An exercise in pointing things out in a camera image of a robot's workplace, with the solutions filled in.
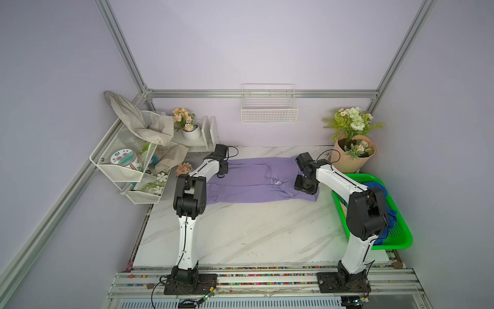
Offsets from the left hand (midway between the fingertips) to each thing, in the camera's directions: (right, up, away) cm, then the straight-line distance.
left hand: (219, 168), depth 108 cm
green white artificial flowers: (+66, +21, -18) cm, 71 cm away
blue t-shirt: (+78, -20, -28) cm, 85 cm away
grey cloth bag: (-20, +17, -28) cm, 38 cm away
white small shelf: (-6, +13, -7) cm, 16 cm away
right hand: (+43, -12, -14) cm, 47 cm away
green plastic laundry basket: (+83, -29, -27) cm, 92 cm away
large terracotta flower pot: (+67, +7, -16) cm, 69 cm away
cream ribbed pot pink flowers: (-17, 0, -11) cm, 20 cm away
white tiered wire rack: (-27, +6, -33) cm, 43 cm away
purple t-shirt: (+21, -6, +2) cm, 22 cm away
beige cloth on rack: (-19, +4, -18) cm, 26 cm away
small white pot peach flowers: (-15, +23, -12) cm, 30 cm away
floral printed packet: (-27, -6, -22) cm, 35 cm away
